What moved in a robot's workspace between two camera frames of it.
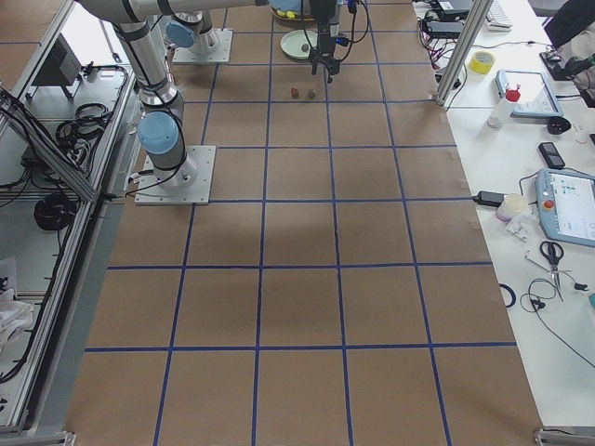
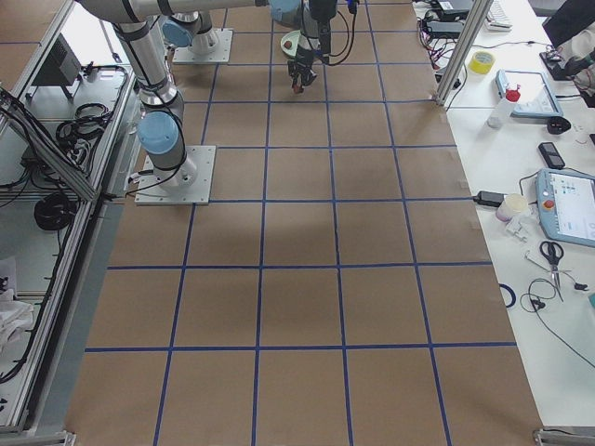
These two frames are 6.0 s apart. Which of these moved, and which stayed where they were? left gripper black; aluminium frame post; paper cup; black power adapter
Moved: left gripper black
Stayed: aluminium frame post; paper cup; black power adapter
